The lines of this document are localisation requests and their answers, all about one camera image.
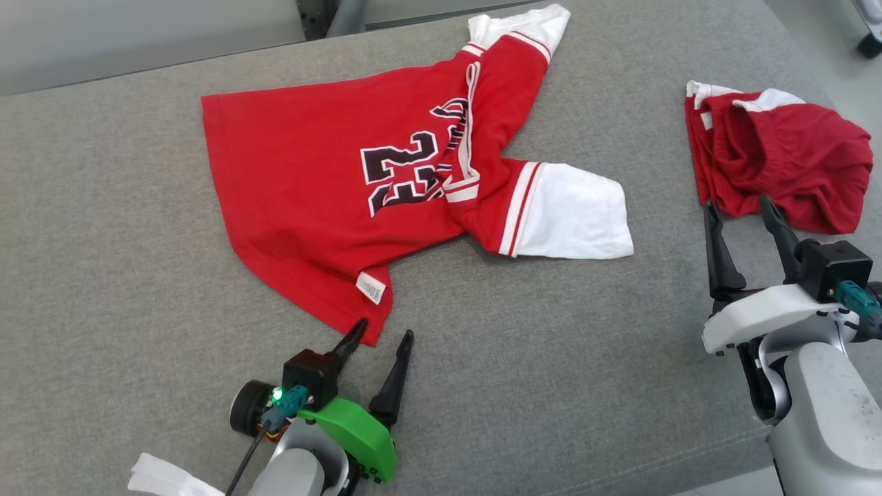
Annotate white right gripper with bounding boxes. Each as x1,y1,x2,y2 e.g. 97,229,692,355
701,196,862,356

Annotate red shorts with white stripe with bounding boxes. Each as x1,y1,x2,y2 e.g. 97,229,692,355
685,80,874,236

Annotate white crumpled cable tag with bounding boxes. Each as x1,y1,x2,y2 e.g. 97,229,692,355
127,453,225,496

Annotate grey angled tube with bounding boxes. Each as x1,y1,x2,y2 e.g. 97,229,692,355
325,0,371,39

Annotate black left gripper motor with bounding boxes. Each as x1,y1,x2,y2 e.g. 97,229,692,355
229,380,276,437

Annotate red and white jersey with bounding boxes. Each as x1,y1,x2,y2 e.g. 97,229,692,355
201,3,635,347

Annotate metal frame post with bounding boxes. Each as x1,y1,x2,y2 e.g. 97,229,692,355
296,0,340,41

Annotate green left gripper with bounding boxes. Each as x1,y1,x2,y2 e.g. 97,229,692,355
298,318,415,483

